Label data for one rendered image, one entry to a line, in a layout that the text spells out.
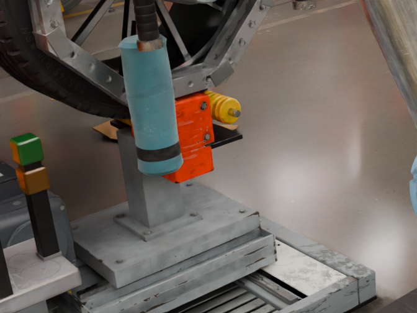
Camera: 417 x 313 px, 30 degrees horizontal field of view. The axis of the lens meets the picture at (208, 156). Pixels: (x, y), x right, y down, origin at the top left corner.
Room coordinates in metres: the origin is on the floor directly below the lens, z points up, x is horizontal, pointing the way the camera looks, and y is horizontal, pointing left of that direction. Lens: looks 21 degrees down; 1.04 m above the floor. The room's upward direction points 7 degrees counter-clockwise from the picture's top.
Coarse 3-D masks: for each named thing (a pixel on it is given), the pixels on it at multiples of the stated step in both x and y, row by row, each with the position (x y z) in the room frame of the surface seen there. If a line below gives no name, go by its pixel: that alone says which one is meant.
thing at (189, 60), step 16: (112, 0) 1.61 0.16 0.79; (128, 0) 1.63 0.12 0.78; (224, 0) 1.75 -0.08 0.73; (96, 16) 1.58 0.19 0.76; (128, 16) 1.62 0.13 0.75; (160, 16) 1.67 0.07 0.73; (176, 16) 1.87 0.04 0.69; (192, 16) 1.82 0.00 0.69; (208, 16) 1.77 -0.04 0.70; (224, 16) 1.72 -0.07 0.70; (80, 32) 1.56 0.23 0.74; (128, 32) 1.62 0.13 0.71; (160, 32) 1.87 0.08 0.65; (176, 32) 1.68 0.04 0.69; (192, 32) 1.77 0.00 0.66; (208, 32) 1.73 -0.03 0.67; (176, 48) 1.69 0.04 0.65; (192, 48) 1.71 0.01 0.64; (208, 48) 1.69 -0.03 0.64; (112, 64) 1.76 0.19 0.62; (176, 64) 1.67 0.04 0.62; (192, 64) 1.67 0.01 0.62
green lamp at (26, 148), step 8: (24, 136) 1.17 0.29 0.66; (32, 136) 1.17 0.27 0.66; (16, 144) 1.14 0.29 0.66; (24, 144) 1.15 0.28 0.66; (32, 144) 1.15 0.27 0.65; (40, 144) 1.16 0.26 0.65; (16, 152) 1.15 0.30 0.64; (24, 152) 1.14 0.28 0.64; (32, 152) 1.15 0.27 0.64; (40, 152) 1.16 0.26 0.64; (16, 160) 1.16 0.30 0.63; (24, 160) 1.14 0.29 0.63; (32, 160) 1.15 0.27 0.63; (40, 160) 1.16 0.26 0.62
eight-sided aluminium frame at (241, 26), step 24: (48, 0) 1.47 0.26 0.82; (240, 0) 1.71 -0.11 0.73; (264, 0) 1.67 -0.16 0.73; (48, 24) 1.42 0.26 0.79; (240, 24) 1.65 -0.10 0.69; (48, 48) 1.41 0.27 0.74; (72, 48) 1.43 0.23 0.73; (216, 48) 1.66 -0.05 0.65; (240, 48) 1.64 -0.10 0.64; (96, 72) 1.46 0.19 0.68; (192, 72) 1.58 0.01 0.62; (216, 72) 1.60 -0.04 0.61; (120, 96) 1.48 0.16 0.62
